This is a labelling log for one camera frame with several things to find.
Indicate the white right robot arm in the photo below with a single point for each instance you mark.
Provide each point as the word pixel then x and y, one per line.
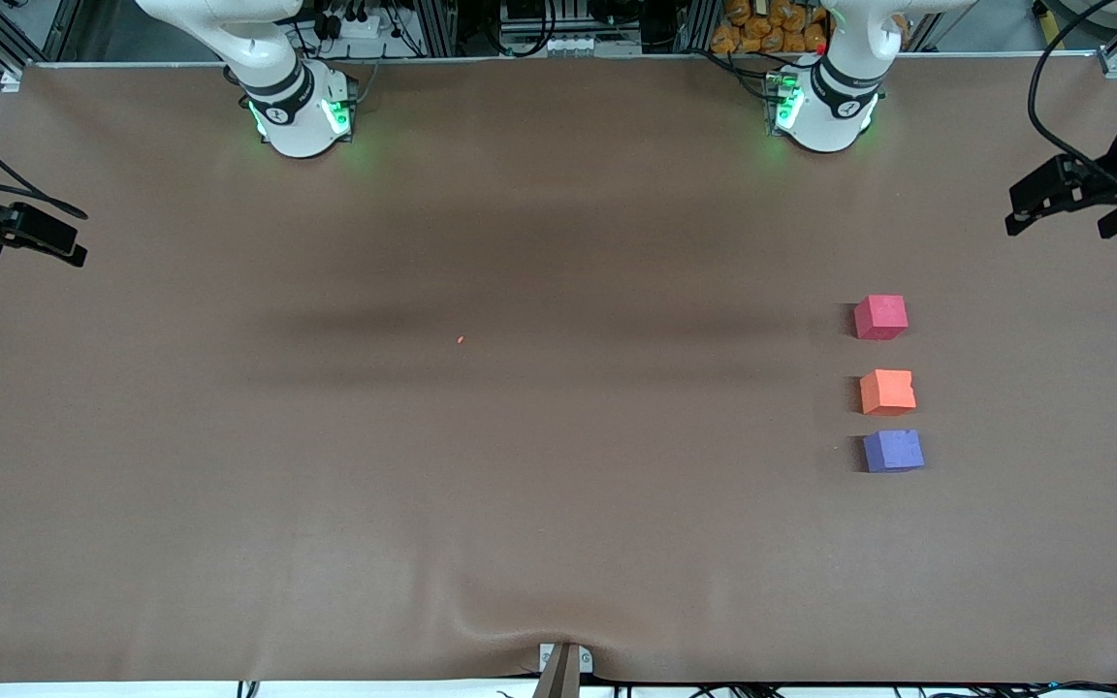
pixel 297 126

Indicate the small metal clamp bracket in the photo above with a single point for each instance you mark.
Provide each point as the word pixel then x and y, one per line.
pixel 586 660

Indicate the purple foam block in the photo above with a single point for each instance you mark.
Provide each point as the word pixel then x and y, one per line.
pixel 893 451

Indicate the orange foam block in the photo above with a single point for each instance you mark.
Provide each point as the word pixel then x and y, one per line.
pixel 886 393

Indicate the white terminal strip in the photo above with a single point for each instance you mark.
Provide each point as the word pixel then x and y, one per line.
pixel 549 45

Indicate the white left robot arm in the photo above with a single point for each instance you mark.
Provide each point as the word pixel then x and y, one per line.
pixel 830 121

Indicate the red foam block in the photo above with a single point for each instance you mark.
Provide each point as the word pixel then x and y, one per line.
pixel 880 317

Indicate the pile of orange packets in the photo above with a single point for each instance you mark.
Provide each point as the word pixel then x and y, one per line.
pixel 762 34

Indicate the brown table mat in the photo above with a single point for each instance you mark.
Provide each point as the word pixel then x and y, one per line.
pixel 558 485

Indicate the white power strip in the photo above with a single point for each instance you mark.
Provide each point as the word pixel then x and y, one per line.
pixel 360 29

